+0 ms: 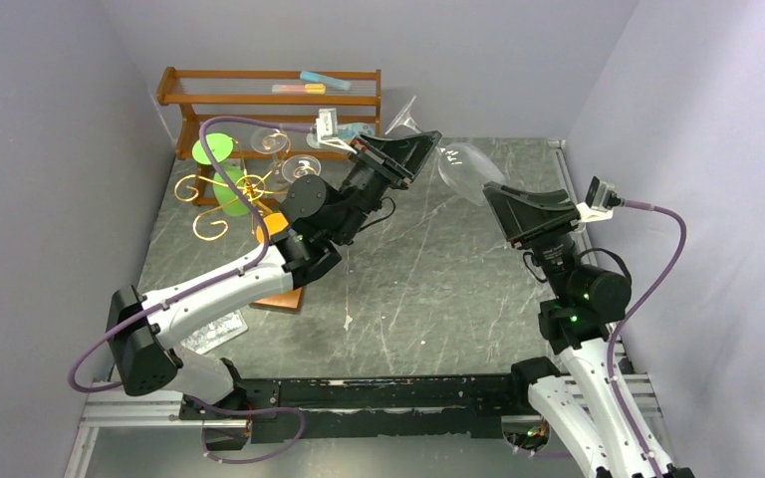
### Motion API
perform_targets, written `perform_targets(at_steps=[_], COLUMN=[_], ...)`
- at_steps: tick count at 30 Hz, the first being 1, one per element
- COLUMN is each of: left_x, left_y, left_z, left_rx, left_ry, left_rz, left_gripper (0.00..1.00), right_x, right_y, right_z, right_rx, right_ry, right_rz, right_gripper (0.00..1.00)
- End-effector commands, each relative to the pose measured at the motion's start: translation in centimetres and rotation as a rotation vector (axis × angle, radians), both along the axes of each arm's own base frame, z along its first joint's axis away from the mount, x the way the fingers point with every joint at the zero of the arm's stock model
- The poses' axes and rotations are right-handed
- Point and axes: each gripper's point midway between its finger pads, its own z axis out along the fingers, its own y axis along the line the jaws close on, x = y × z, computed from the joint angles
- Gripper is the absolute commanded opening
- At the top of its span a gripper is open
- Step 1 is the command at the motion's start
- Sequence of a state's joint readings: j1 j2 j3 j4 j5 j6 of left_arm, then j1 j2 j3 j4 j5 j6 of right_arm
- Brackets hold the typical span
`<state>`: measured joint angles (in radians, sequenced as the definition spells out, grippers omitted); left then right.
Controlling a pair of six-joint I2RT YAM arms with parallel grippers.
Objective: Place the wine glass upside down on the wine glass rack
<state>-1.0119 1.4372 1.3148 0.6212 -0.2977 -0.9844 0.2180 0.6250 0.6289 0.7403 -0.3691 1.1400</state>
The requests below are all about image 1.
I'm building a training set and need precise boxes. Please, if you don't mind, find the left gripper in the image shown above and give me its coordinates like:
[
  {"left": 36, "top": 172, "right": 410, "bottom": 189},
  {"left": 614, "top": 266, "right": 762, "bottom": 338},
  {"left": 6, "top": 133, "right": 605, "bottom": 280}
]
[{"left": 338, "top": 137, "right": 447, "bottom": 250}]

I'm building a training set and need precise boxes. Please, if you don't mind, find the clear wine glass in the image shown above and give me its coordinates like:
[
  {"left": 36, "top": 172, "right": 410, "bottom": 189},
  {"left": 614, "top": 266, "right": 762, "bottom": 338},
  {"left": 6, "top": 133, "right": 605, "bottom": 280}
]
[
  {"left": 384, "top": 95, "right": 507, "bottom": 207},
  {"left": 250, "top": 127, "right": 290, "bottom": 155},
  {"left": 278, "top": 154, "right": 322, "bottom": 192}
]

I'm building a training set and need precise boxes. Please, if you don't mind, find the orange plastic wine glass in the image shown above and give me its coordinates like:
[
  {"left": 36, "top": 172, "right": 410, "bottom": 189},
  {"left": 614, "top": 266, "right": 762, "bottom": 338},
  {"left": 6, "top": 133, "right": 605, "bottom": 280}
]
[{"left": 253, "top": 212, "right": 289, "bottom": 244}]

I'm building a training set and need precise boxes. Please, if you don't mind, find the green plastic wine glass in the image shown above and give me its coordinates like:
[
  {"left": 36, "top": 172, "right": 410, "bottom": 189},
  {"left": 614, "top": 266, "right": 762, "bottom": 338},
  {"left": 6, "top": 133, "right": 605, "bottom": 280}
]
[{"left": 192, "top": 132, "right": 249, "bottom": 217}]

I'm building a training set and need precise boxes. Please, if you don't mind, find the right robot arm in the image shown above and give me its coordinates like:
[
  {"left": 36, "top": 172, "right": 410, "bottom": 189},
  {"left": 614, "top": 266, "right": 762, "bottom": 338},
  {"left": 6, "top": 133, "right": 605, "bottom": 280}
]
[{"left": 482, "top": 178, "right": 693, "bottom": 477}]

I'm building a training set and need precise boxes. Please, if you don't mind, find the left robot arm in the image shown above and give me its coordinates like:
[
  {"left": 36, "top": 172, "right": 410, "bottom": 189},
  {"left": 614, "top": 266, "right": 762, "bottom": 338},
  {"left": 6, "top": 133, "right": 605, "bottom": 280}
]
[{"left": 108, "top": 130, "right": 442, "bottom": 418}]

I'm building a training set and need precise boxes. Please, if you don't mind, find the wooden shelf rack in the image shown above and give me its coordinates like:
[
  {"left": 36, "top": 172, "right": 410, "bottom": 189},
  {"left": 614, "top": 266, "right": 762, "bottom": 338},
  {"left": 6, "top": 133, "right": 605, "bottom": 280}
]
[{"left": 156, "top": 66, "right": 383, "bottom": 208}]

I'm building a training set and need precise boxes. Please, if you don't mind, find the blue toothbrush package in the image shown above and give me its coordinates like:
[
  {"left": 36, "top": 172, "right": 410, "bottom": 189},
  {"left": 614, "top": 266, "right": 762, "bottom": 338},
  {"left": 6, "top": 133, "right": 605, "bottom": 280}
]
[{"left": 306, "top": 122, "right": 376, "bottom": 149}]

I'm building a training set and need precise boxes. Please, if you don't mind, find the packaged item on table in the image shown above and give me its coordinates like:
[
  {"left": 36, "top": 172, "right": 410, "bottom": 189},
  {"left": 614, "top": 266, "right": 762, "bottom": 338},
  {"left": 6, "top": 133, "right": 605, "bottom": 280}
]
[{"left": 181, "top": 310, "right": 249, "bottom": 355}]

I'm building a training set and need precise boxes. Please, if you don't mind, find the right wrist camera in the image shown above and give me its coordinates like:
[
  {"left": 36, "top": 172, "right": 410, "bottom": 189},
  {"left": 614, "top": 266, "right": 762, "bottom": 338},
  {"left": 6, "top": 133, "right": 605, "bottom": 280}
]
[{"left": 576, "top": 176, "right": 625, "bottom": 223}]

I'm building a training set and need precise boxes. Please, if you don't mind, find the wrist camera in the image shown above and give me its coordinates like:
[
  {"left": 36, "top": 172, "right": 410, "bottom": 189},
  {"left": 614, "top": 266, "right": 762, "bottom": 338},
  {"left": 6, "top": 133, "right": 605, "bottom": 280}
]
[
  {"left": 576, "top": 176, "right": 625, "bottom": 223},
  {"left": 312, "top": 108, "right": 356, "bottom": 154}
]

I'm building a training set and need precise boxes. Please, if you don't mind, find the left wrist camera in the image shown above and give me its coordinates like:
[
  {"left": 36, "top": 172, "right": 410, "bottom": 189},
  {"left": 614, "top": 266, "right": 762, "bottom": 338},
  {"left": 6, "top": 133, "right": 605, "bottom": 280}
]
[{"left": 312, "top": 108, "right": 356, "bottom": 154}]

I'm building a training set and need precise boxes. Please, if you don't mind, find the gold wire wine glass rack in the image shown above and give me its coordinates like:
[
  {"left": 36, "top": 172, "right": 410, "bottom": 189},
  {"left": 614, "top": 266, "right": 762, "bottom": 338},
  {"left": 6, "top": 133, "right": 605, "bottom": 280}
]
[{"left": 172, "top": 131, "right": 321, "bottom": 315}]

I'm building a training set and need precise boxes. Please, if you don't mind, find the black base frame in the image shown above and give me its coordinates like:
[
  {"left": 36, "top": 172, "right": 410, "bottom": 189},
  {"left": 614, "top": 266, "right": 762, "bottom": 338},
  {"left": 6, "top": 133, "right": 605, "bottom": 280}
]
[{"left": 179, "top": 366, "right": 556, "bottom": 464}]

